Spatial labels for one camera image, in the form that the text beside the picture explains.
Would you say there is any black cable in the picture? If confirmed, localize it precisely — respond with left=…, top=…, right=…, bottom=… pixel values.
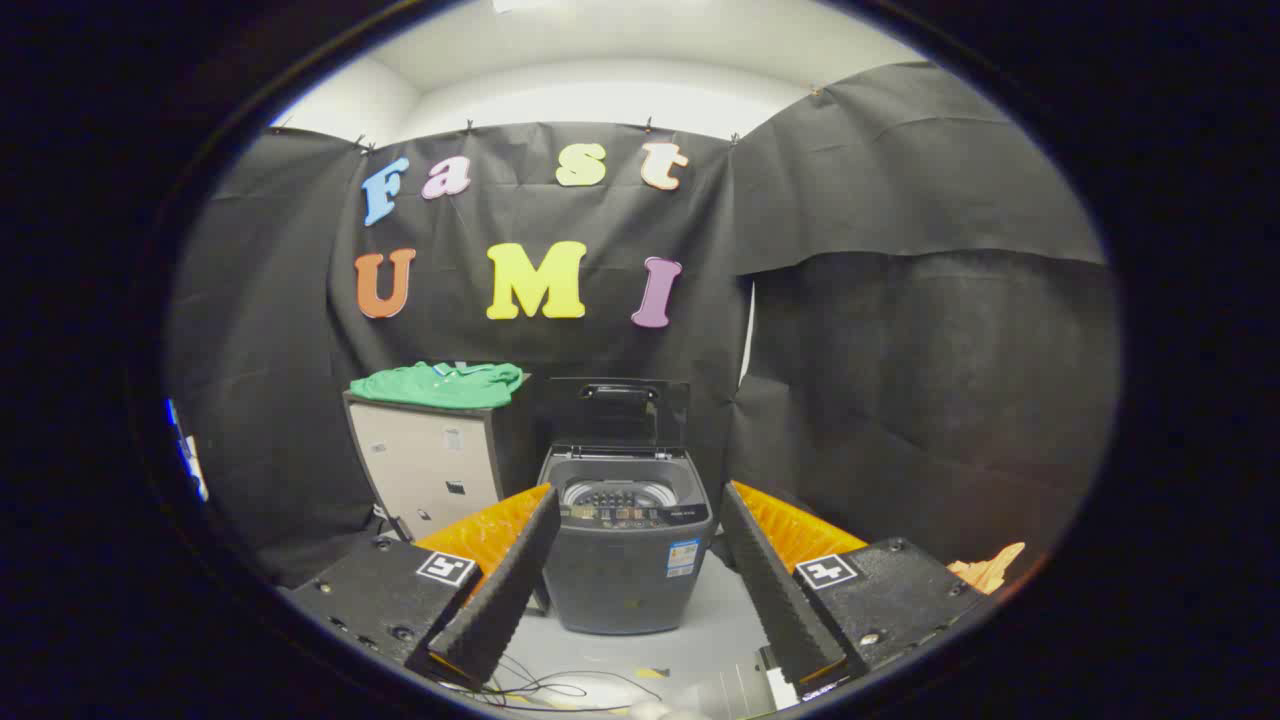
left=440, top=655, right=666, bottom=713

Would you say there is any grey washing machine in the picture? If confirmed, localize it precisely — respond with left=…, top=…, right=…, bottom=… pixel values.
left=537, top=445, right=717, bottom=636

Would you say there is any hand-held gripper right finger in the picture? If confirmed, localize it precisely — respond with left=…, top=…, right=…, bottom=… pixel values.
left=718, top=480, right=991, bottom=701

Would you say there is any blue white object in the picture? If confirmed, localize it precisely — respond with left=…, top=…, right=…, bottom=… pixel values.
left=166, top=398, right=209, bottom=503

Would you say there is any orange object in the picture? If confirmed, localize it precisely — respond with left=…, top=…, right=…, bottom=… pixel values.
left=948, top=542, right=1028, bottom=595

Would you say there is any green polo shirt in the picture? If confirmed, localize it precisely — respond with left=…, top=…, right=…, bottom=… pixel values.
left=349, top=361, right=526, bottom=410

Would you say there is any beige cabinet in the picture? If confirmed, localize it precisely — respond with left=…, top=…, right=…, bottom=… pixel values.
left=343, top=375, right=536, bottom=546

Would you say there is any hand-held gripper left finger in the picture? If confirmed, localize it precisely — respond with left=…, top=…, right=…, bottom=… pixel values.
left=283, top=483, right=563, bottom=691

